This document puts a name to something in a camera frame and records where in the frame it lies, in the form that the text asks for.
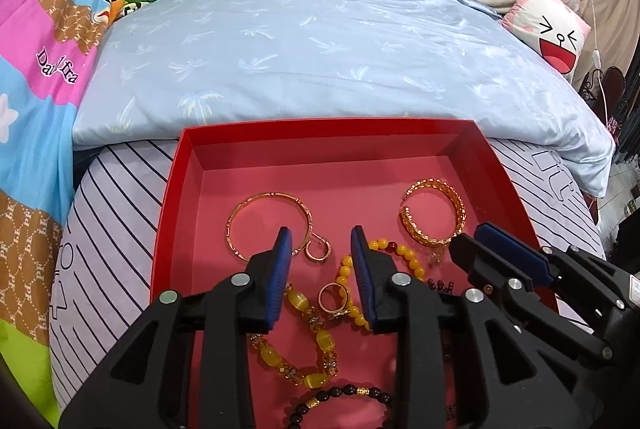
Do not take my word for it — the gold ring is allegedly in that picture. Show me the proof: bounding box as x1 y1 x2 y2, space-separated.
319 281 352 320

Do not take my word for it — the thin gold bangle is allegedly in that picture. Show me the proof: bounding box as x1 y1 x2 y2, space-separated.
226 192 313 267

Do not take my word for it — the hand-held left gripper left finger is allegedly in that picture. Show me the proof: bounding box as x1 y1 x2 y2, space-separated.
59 226 293 429

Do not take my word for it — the orange round bead bracelet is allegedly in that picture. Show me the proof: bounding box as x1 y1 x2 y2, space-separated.
336 236 431 331

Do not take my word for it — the pink bunny face pillow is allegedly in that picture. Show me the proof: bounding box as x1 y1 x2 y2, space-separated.
500 0 592 84

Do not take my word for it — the white cable with switch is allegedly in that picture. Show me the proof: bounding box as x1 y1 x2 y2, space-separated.
580 0 613 120

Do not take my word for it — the dark ornate metal chair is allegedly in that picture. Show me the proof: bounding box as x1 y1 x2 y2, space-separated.
580 66 627 110

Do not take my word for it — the red shallow box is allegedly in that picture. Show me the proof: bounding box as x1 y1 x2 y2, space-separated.
150 119 561 429

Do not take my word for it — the dark brown bead bracelet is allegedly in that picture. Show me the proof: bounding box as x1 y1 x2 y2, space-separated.
285 384 398 429

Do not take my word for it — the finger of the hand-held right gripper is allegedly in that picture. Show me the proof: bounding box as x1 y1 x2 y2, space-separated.
475 223 617 311
448 234 617 366

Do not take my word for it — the gold hoop earring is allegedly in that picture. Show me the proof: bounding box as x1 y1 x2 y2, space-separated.
304 233 335 264

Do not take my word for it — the yellow chunky bead bracelet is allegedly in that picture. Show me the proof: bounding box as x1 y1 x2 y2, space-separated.
247 281 341 387

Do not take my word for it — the colourful cartoon quilt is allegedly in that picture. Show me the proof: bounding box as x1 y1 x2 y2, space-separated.
0 0 126 390

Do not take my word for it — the light blue pillow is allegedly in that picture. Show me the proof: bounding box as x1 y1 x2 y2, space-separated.
72 0 616 200

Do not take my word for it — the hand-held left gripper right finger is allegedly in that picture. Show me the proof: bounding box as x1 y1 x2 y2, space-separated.
350 225 586 429

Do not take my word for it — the wide gold filigree bangle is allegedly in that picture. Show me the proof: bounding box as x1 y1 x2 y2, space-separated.
399 179 467 247

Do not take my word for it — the grey striped bedsheet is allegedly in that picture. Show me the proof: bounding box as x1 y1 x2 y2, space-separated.
50 139 606 415

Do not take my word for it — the dark red bead bracelet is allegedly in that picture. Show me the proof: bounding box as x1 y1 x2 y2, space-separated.
425 276 457 296

